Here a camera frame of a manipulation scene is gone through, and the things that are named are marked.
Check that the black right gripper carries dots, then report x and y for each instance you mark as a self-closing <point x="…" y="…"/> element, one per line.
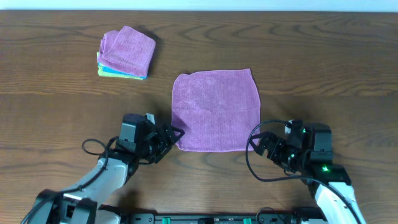
<point x="272" y="153"/>

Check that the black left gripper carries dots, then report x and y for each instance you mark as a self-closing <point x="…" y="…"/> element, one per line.
<point x="165" y="142"/>

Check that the purple microfiber cloth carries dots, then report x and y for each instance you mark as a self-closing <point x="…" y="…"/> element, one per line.
<point x="217" y="110"/>

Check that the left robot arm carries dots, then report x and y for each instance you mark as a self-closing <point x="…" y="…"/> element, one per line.
<point x="80" y="202"/>

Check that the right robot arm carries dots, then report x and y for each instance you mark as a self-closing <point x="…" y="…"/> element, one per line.
<point x="329" y="185"/>

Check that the folded blue cloth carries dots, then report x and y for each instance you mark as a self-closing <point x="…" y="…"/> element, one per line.
<point x="104" y="71"/>

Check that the folded yellow-green cloth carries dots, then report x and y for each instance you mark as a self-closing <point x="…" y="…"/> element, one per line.
<point x="130" y="68"/>

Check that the folded purple cloth on stack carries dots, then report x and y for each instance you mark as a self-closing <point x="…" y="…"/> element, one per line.
<point x="127" y="43"/>

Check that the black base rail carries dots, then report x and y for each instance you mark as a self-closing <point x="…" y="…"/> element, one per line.
<point x="265" y="215"/>

